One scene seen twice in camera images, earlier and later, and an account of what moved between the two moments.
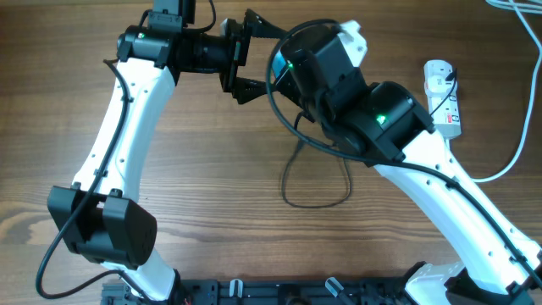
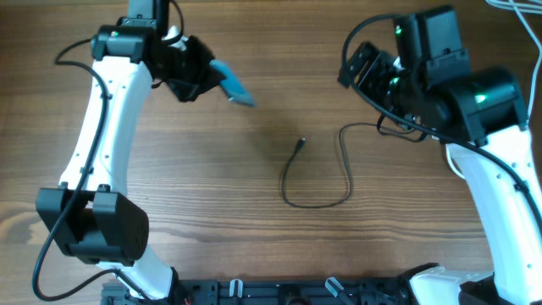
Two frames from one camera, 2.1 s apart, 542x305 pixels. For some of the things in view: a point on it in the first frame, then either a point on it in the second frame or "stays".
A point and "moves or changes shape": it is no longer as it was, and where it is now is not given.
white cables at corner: (517, 6) stays
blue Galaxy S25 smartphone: (279, 66) moves or changes shape
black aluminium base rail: (273, 292) stays
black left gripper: (238, 51) -> (208, 77)
